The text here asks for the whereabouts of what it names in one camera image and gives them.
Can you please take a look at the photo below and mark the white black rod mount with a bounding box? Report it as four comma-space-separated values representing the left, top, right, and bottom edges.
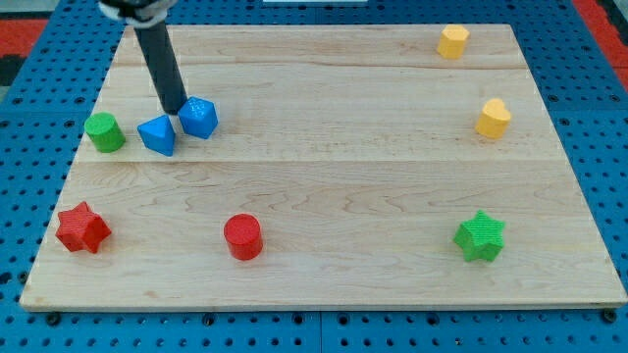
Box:
98, 0, 178, 25

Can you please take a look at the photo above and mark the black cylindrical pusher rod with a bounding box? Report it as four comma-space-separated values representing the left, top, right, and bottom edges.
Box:
134, 21, 187, 115

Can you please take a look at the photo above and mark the blue cube block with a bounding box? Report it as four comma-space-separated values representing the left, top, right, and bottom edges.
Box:
178, 96, 219, 139

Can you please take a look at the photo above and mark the blue triangle block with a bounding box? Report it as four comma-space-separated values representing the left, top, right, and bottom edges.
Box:
137, 115, 176, 157

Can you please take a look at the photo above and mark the green cylinder block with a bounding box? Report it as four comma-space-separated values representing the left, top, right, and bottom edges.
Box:
84, 112, 126, 153

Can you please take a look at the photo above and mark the red cylinder block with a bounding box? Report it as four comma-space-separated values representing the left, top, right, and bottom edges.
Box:
224, 214, 263, 261

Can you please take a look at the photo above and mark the red star block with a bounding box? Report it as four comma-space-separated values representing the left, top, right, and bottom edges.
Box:
55, 202, 112, 254

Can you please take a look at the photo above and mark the light wooden board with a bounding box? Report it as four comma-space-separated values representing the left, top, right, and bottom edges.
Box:
21, 25, 627, 313

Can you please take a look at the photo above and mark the yellow hexagon block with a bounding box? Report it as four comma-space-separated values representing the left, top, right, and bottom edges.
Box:
437, 25, 470, 60

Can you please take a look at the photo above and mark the yellow heart block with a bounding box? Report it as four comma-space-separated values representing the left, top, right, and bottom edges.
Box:
475, 98, 512, 139

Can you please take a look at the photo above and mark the green star block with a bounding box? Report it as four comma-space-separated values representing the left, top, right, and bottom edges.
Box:
453, 210, 505, 262

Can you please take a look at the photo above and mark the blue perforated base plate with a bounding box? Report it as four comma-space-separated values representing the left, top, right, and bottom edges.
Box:
1, 0, 627, 352

